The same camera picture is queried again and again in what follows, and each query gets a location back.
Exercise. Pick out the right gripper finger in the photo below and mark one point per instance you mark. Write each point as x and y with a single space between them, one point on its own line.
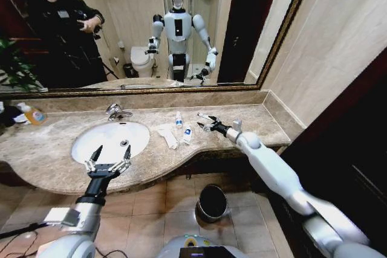
207 116
205 127

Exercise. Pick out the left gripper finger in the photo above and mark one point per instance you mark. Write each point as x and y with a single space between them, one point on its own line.
96 155
127 156

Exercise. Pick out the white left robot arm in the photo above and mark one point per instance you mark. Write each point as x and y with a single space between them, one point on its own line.
79 224

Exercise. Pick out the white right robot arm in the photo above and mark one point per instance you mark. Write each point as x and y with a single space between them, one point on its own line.
272 167

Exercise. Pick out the chrome sink drain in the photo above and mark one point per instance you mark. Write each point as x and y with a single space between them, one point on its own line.
124 142

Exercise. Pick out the white oval sink basin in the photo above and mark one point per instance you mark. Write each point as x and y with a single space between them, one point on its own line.
99 140

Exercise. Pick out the dark round trash bin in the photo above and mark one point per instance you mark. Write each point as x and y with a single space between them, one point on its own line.
211 205

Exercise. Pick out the small black bathroom bin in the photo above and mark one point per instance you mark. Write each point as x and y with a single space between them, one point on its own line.
130 70

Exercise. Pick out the white tube with blue label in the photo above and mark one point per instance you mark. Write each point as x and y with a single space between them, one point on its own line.
187 135

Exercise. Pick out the small white blue-label bottle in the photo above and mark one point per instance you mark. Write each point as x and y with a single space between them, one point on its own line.
178 120

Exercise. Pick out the crumpled white tissue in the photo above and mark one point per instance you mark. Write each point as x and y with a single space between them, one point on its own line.
168 135

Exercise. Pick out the chrome faucet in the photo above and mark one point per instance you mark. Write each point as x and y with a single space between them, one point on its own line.
114 111

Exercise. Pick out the orange soap pump bottle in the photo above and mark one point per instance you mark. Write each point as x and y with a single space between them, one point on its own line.
34 116

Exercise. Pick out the white robot front shell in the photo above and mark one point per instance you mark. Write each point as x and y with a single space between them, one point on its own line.
199 247

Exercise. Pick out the green leafy plant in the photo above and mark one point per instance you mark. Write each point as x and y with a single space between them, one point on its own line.
15 64

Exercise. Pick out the dark wooden door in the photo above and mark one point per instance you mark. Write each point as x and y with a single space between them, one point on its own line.
341 149

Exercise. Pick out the wall mirror with dark frame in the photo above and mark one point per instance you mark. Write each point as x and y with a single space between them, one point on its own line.
133 13

